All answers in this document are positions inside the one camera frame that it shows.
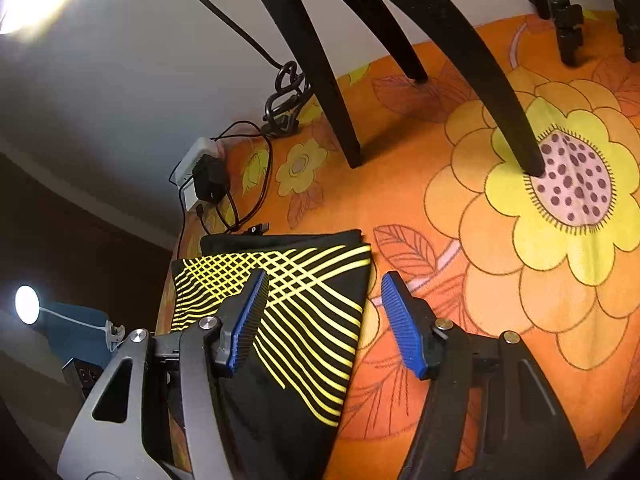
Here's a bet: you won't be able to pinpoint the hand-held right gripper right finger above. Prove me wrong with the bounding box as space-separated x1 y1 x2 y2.
381 270 586 480

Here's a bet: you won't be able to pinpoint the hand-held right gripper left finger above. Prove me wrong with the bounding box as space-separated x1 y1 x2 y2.
56 270 271 480

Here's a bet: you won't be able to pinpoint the black pants with yellow stripes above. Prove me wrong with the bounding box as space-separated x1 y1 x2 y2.
170 229 373 480

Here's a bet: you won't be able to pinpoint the orange floral bed sheet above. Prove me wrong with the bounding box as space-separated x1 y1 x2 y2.
155 10 640 480

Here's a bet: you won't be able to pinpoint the black power adapter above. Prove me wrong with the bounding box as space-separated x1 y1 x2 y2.
192 156 228 204

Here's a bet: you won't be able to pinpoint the blue box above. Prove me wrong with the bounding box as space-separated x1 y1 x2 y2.
37 302 111 371

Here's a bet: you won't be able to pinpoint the small black box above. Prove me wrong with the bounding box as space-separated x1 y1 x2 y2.
62 357 103 401

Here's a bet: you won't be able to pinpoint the small round lamp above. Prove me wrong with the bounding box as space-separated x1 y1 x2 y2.
15 285 41 325

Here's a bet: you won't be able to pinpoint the small black tripod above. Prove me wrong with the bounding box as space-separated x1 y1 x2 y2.
242 0 547 178

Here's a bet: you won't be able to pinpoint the tall bronze tripod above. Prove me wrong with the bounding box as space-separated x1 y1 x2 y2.
517 0 640 67

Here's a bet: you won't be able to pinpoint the black adapter cable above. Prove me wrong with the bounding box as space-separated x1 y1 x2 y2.
169 120 275 261

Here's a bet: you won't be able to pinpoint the black ring light cable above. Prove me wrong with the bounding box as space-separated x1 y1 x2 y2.
137 0 308 136

